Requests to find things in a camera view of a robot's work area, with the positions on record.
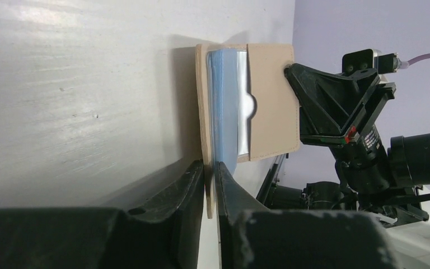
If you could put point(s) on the blue credit card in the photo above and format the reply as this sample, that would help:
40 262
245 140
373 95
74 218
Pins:
224 106

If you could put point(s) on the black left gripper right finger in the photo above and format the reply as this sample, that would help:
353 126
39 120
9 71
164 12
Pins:
253 236

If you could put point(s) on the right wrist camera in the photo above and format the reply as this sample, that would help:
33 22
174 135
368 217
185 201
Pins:
370 58

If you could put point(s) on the silver credit card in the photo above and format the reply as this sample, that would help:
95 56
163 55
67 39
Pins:
247 104

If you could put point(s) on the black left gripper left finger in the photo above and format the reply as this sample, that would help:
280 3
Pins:
163 232

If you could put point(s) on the beige leather card holder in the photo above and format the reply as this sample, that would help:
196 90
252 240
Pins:
275 126

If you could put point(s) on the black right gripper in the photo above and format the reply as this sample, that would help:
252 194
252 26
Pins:
339 112

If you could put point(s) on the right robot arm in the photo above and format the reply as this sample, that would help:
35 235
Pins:
389 189

